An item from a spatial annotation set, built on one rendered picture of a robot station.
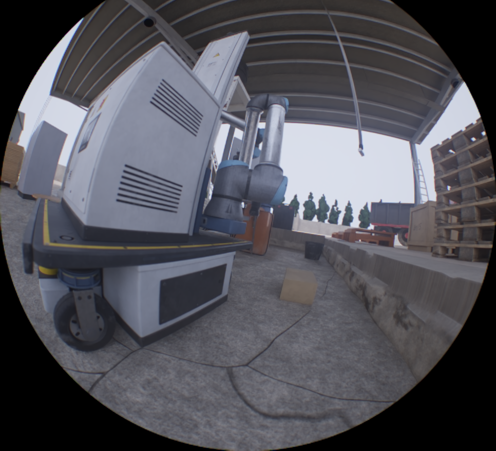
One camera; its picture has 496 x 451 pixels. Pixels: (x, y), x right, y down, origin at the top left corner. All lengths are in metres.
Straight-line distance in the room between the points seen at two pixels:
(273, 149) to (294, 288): 0.77
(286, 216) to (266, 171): 3.54
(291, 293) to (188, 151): 0.89
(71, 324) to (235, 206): 0.73
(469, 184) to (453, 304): 1.16
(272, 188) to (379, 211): 8.95
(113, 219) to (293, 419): 0.60
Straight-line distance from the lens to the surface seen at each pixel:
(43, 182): 3.41
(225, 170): 0.77
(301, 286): 1.03
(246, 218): 2.40
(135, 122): 0.43
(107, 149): 0.39
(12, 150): 4.43
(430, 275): 0.76
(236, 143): 1.80
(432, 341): 0.67
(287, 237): 4.04
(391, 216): 9.44
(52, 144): 3.43
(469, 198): 1.67
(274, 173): 0.79
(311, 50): 5.61
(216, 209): 0.73
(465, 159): 1.75
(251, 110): 1.14
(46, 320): 0.70
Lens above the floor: 0.42
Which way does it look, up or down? 6 degrees up
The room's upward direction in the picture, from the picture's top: 10 degrees clockwise
